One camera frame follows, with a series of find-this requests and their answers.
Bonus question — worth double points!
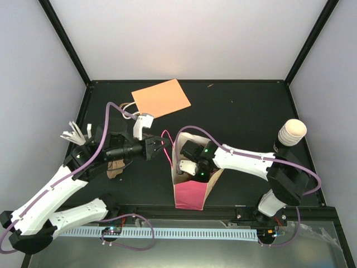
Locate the plain brown paper bag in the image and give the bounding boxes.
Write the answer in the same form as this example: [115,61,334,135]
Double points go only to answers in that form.
[123,79,191,118]

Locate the stack of paper cups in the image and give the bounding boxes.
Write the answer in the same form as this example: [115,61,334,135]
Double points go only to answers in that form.
[273,119,307,152]

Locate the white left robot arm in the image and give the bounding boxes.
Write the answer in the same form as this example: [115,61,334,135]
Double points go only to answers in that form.
[1,118,170,255]

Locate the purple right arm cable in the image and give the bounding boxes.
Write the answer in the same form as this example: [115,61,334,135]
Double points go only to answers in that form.
[174,125,322,248]

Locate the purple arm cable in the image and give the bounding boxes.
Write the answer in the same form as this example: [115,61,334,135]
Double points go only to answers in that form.
[174,125,322,248]
[0,102,140,253]

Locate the white straws bundle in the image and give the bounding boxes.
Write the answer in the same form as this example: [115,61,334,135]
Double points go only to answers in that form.
[60,121,92,146]

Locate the cream cakes paper bag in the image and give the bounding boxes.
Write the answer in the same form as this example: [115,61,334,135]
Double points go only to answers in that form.
[161,130,225,210]

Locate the light blue cable duct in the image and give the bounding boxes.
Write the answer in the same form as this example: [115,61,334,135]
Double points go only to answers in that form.
[60,226,258,242]

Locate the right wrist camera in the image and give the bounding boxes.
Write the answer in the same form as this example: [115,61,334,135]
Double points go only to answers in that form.
[178,160,197,176]

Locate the black frame post left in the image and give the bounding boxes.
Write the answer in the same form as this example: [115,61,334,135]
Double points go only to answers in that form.
[38,0,91,85]

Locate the black frame post right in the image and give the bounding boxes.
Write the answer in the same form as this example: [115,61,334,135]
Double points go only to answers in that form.
[284,0,339,85]

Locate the black frame post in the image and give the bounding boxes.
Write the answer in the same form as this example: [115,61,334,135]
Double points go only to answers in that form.
[284,0,339,85]
[38,0,91,85]

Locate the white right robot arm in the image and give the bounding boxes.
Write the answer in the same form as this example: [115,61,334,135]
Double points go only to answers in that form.
[178,140,310,225]

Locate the brown pulp cup carriers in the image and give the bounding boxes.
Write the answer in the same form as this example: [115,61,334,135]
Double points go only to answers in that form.
[107,160,125,179]

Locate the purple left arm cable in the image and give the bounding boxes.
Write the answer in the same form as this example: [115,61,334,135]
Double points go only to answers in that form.
[0,102,140,253]

